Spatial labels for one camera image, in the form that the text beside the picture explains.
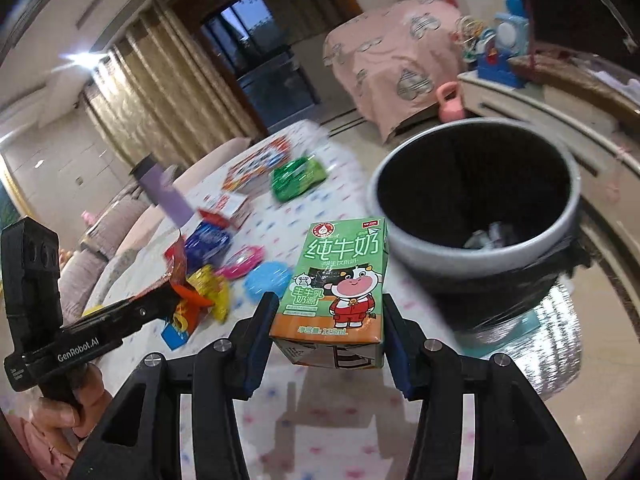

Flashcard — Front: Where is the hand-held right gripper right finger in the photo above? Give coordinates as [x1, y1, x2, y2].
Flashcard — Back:
[382, 306, 589, 480]

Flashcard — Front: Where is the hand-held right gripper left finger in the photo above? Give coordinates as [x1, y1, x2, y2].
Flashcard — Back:
[67, 292, 281, 480]

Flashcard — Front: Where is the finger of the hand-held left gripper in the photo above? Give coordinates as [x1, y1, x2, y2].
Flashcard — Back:
[62, 280, 196, 345]

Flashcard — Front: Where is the red orange snack wrapper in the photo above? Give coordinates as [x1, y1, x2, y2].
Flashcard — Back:
[162, 230, 213, 337]

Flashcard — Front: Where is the green milk carton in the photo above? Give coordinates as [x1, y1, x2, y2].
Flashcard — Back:
[269, 217, 390, 370]

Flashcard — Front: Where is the grey bin with black bag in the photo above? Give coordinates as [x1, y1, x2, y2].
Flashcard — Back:
[367, 117, 594, 342]

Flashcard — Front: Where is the person's left forearm pink sleeve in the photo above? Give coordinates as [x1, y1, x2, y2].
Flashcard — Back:
[7, 402, 83, 480]

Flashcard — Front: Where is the person's left hand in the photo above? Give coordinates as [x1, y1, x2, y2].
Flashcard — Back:
[30, 361, 114, 441]

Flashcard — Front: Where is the small blue card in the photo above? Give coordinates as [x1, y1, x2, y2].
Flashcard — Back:
[161, 317, 194, 351]

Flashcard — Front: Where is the light blue round lid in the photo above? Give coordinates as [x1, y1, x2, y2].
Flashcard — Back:
[244, 260, 294, 297]

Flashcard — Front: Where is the yellow snack wrapper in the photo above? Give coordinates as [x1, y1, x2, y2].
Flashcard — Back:
[187, 266, 231, 324]

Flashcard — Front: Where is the pink oval packet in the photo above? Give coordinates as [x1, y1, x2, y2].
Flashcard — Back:
[215, 245, 266, 281]

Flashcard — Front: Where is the pale pink sofa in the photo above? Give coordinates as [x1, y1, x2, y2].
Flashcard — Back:
[60, 137, 251, 311]

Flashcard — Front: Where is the blue snack packet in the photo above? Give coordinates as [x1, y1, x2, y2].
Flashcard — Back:
[184, 220, 234, 266]

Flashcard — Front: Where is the purple bottle with black lid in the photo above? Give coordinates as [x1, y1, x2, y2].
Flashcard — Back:
[131, 156, 195, 226]

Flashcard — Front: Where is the small red white carton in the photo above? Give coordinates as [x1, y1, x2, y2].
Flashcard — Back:
[200, 191, 253, 229]

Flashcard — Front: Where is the silver foil pad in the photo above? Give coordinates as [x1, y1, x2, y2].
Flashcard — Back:
[457, 280, 584, 402]

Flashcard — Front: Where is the white dotted tablecloth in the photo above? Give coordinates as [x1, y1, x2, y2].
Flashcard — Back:
[0, 127, 481, 480]

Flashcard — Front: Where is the green snack bag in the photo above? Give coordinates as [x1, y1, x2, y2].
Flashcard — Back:
[270, 156, 329, 204]

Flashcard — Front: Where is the colourful picture book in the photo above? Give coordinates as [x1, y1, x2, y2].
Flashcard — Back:
[221, 130, 302, 196]

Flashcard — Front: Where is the beige curtain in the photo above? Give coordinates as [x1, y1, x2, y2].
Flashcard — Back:
[80, 0, 262, 171]

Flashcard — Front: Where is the pink kettlebell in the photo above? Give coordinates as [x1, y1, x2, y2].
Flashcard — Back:
[436, 82, 467, 124]

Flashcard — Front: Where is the dark glass door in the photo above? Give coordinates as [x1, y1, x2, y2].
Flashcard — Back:
[200, 0, 322, 129]

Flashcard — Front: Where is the white low cabinet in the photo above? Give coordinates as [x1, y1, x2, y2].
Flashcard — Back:
[457, 67, 640, 196]

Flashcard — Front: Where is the armchair with pink heart cover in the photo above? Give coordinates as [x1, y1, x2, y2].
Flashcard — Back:
[322, 0, 469, 144]

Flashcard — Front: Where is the blue plastic toy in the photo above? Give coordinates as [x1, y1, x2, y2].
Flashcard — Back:
[457, 0, 534, 89]

